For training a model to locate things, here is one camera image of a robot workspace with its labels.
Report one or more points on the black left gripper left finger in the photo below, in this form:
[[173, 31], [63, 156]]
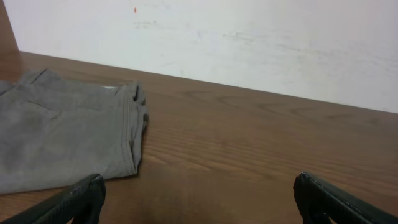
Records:
[[81, 203]]

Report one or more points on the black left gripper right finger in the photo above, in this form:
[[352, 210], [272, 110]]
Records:
[[320, 202]]

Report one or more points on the folded grey shorts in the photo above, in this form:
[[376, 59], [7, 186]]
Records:
[[56, 131]]

